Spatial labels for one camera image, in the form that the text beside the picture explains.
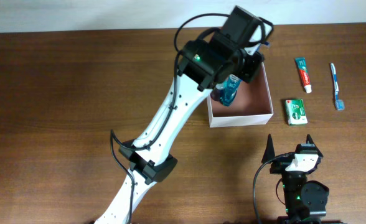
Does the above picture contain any pink cardboard box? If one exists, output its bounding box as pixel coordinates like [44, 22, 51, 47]
[207, 65, 274, 128]

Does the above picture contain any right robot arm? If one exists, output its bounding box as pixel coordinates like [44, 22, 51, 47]
[261, 135, 329, 223]

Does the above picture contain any green Dettol soap box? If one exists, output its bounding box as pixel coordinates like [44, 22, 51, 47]
[285, 99, 308, 126]

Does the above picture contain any red green toothpaste tube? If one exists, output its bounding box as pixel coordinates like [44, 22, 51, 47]
[294, 57, 312, 93]

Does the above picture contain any blue white toothbrush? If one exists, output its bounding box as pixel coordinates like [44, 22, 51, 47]
[330, 63, 345, 111]

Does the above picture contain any foam soap pump bottle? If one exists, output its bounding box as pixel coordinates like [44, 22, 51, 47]
[210, 83, 224, 101]

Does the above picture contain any teal mouthwash bottle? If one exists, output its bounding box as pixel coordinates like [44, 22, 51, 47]
[220, 75, 241, 106]

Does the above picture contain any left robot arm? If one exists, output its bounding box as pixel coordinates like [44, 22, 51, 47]
[95, 6, 274, 223]

